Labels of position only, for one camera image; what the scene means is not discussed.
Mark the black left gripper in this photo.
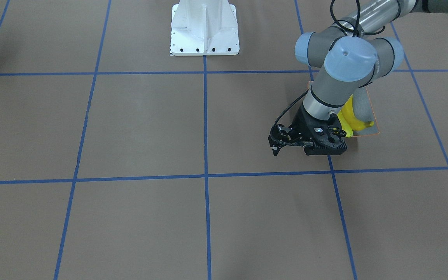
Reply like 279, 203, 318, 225
269, 105, 329, 156

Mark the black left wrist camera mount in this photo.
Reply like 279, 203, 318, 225
304, 114, 347, 156

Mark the white camera pole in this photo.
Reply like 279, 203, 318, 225
170, 0, 240, 56

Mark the grey square plate orange rim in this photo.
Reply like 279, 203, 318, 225
302, 81, 379, 137

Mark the yellow banana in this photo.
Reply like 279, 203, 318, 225
338, 111, 354, 138
341, 95, 375, 131

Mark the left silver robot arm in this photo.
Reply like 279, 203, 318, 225
268, 0, 448, 156

